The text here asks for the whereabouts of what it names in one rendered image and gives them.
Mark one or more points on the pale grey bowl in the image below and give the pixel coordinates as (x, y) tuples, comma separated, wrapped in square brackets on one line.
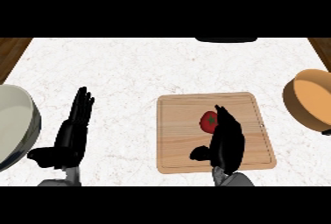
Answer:
[(15, 122)]

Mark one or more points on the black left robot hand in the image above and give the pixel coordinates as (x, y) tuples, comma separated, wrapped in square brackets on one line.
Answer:
[(68, 140)]

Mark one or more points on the orange pot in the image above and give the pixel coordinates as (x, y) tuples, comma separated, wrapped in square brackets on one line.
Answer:
[(311, 100)]

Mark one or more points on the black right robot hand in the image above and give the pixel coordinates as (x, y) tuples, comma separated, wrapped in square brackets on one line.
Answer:
[(227, 140)]

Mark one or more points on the wooden cutting board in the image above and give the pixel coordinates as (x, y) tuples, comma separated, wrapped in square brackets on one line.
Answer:
[(190, 137)]

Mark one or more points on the black appliance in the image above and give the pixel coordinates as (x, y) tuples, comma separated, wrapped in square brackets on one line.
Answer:
[(227, 39)]

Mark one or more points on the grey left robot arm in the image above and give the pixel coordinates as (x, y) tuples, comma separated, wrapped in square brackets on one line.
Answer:
[(64, 178)]

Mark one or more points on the red tomato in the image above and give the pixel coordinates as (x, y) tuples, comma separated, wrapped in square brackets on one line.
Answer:
[(209, 122)]

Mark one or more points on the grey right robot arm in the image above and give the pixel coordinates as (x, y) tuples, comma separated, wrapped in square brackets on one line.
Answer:
[(228, 178)]

